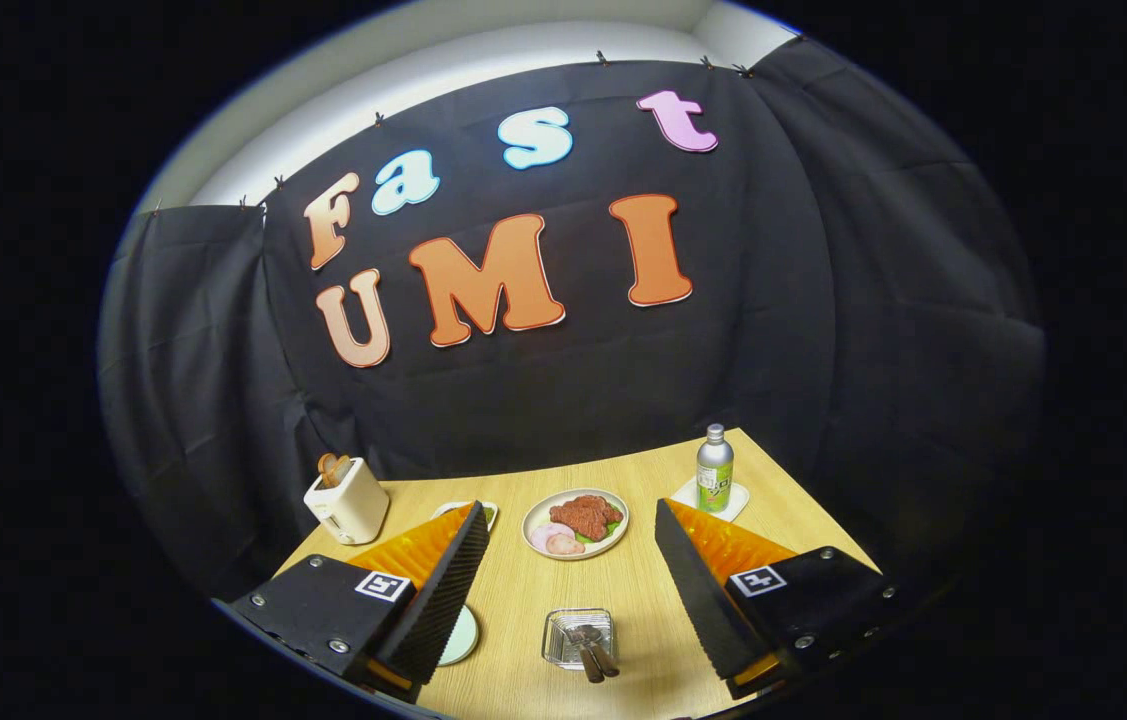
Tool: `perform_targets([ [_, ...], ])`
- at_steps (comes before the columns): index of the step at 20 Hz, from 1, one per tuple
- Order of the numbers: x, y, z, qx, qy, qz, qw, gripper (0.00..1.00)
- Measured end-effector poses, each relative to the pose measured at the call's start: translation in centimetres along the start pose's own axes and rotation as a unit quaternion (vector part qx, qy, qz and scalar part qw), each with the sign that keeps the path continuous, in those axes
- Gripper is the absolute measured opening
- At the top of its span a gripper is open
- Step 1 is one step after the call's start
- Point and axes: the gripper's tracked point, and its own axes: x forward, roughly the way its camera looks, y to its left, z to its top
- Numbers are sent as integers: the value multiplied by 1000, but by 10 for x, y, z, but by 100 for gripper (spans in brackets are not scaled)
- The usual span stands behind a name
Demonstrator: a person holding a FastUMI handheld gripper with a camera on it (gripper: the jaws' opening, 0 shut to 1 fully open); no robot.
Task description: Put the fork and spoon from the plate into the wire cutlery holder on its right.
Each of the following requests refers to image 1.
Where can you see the white round food plate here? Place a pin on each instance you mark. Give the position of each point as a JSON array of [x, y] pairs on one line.
[[603, 545]]

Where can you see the green label metal bottle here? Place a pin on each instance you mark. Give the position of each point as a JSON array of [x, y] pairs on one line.
[[715, 480]]

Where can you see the brown toast slice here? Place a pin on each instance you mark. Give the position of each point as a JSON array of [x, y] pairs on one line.
[[331, 468]]

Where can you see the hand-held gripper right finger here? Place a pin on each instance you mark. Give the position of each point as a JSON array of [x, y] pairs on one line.
[[703, 600]]

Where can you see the white toaster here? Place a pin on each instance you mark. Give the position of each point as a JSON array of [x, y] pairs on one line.
[[353, 510]]

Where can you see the light blue plate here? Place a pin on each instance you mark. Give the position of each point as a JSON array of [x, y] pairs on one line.
[[463, 635]]

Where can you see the green lettuce leaf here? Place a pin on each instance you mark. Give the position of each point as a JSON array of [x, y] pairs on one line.
[[580, 538]]

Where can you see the red ham slice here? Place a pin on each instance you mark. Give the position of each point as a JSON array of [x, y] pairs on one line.
[[565, 545]]

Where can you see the brown steak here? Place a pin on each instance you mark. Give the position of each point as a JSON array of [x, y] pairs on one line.
[[585, 517]]

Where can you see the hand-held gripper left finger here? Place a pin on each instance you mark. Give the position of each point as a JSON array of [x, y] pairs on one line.
[[443, 595]]

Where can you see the white square coaster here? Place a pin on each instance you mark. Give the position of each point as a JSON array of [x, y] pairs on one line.
[[738, 497]]

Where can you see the pale pink ham slice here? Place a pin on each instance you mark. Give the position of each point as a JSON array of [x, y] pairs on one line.
[[543, 535]]

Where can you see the white divided dish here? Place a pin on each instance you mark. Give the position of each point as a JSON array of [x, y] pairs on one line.
[[453, 507]]

